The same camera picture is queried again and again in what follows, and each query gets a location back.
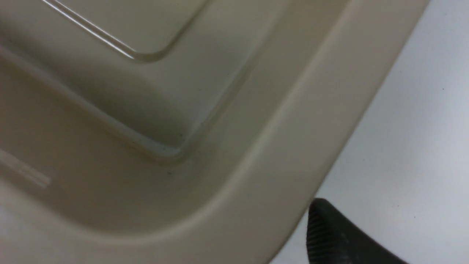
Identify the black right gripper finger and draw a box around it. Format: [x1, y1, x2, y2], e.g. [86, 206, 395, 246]
[306, 198, 406, 264]

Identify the tan plastic bin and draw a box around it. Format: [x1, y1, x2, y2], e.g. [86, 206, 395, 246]
[1, 0, 429, 264]

